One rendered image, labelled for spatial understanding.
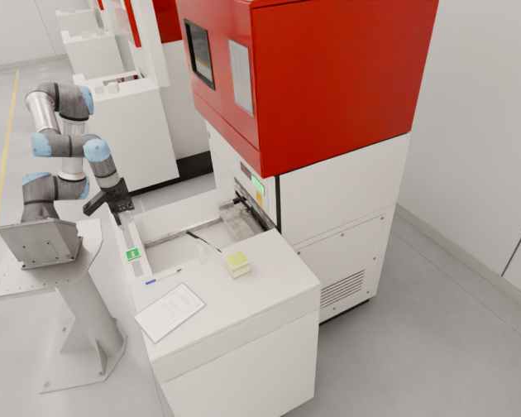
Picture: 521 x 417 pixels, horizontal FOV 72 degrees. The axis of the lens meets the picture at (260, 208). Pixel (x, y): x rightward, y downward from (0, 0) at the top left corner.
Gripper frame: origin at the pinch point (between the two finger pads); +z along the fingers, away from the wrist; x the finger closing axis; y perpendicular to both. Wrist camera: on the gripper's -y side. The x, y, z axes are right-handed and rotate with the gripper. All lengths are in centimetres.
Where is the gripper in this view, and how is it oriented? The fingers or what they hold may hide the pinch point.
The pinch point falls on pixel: (120, 227)
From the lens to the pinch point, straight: 146.8
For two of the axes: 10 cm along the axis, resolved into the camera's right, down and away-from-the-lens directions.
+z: 0.6, 7.9, 6.2
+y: 8.9, -3.2, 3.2
